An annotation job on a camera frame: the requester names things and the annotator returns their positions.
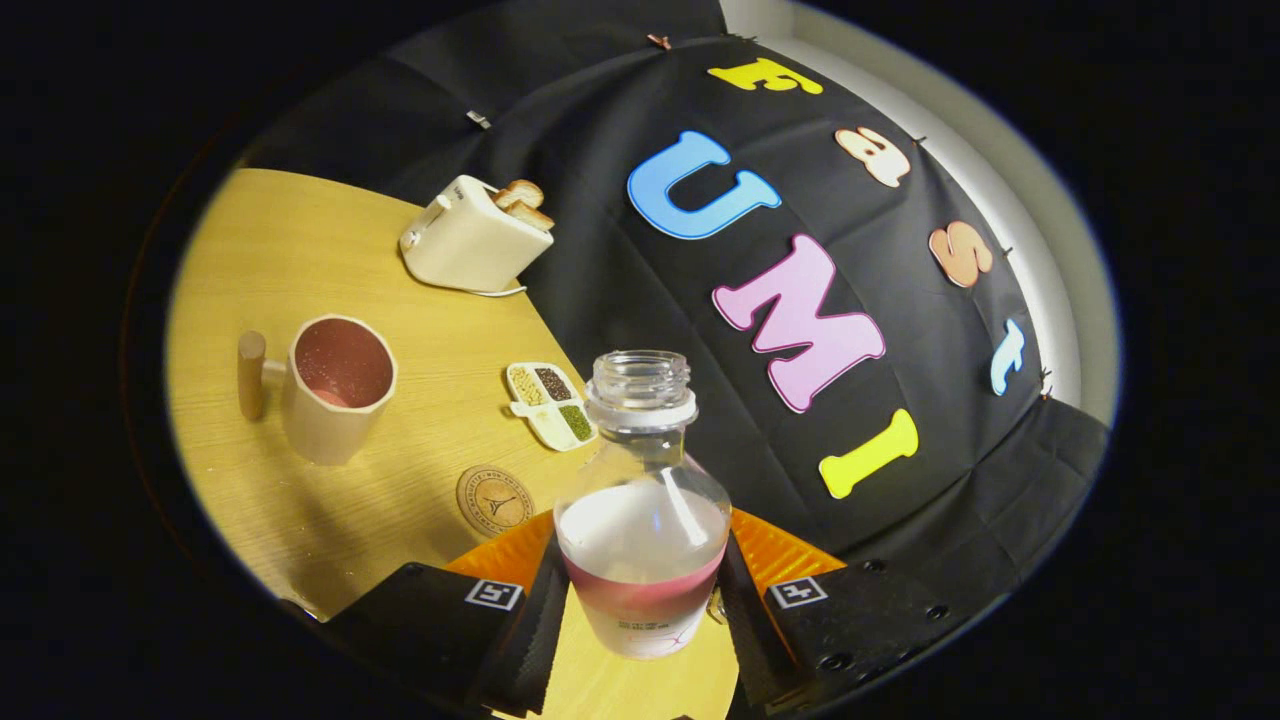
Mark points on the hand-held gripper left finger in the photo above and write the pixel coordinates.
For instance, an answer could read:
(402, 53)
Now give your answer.
(530, 650)

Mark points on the round cork coaster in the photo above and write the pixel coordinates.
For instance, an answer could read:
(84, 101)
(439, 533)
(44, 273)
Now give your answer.
(495, 502)

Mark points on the white divided condiment dish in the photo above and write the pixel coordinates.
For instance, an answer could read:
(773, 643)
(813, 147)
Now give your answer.
(550, 415)

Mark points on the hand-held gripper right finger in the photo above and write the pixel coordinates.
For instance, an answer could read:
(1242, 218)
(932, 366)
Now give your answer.
(755, 640)

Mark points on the black backdrop cloth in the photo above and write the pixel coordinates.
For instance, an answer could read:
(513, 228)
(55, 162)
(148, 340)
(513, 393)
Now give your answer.
(600, 280)

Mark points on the toast slice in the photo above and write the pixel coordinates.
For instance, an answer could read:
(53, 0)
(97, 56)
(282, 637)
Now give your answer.
(518, 193)
(535, 217)

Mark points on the clear juice bottle red label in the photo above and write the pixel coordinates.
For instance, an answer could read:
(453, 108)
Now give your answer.
(640, 540)

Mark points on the silver clip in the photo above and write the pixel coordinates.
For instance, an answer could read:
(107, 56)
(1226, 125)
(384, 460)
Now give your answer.
(479, 120)

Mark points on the cream toaster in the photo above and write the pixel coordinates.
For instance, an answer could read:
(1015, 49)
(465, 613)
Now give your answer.
(465, 245)

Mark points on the copper clip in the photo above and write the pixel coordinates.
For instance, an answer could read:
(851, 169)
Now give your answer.
(659, 41)

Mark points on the wooden table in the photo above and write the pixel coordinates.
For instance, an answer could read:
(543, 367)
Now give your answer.
(300, 250)

